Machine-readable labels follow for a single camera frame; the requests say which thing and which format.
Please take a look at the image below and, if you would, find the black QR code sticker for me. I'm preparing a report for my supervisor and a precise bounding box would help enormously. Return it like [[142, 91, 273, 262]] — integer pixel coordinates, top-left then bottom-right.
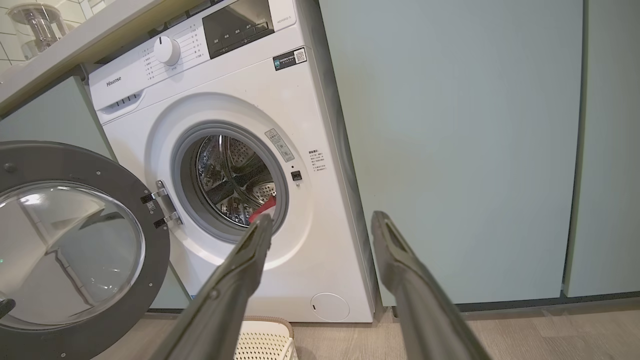
[[272, 46, 308, 72]]

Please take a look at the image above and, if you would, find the white program dial knob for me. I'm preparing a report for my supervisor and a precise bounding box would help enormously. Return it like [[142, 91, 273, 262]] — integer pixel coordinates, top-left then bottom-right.
[[152, 35, 182, 67]]

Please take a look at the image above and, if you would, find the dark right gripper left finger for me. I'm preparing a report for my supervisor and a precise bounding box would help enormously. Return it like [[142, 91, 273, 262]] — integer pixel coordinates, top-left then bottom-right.
[[150, 214, 275, 360]]

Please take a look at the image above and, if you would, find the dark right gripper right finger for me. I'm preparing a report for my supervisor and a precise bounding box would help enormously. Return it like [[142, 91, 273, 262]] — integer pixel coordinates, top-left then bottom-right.
[[371, 210, 494, 360]]

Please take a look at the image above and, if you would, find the pale green cabinet side panel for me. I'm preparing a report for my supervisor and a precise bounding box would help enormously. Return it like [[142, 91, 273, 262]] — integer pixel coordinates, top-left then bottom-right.
[[0, 74, 192, 311]]

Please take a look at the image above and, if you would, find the white washing machine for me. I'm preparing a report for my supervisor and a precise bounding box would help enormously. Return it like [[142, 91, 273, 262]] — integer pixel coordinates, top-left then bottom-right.
[[87, 0, 379, 324]]

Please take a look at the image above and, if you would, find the red garment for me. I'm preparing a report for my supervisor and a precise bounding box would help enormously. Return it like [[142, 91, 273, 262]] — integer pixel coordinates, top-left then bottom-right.
[[248, 195, 278, 225]]

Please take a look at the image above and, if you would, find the grey glass washing machine door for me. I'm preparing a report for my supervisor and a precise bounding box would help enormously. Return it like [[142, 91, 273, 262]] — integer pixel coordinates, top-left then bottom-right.
[[0, 141, 172, 360]]

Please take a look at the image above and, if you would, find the wide pale green cabinet door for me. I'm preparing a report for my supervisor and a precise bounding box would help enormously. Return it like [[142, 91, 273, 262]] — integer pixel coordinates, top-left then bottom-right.
[[318, 0, 585, 307]]

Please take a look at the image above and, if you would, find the beige countertop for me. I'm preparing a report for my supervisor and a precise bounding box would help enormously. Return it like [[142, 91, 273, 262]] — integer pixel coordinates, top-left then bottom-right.
[[0, 0, 213, 117]]

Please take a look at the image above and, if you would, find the narrow pale green cabinet door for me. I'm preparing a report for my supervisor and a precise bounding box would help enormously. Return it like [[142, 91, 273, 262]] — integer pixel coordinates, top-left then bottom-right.
[[564, 0, 640, 300]]

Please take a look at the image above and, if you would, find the cream plastic laundry basket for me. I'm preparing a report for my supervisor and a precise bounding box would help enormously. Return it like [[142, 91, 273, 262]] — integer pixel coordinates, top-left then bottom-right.
[[234, 315, 300, 360]]

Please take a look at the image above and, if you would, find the dark cabinet plinth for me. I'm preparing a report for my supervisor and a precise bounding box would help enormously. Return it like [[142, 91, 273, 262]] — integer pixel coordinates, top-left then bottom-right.
[[379, 294, 640, 317]]

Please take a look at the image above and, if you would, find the clear glass jar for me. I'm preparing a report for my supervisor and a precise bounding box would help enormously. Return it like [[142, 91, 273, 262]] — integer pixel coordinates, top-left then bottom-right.
[[7, 2, 69, 61]]

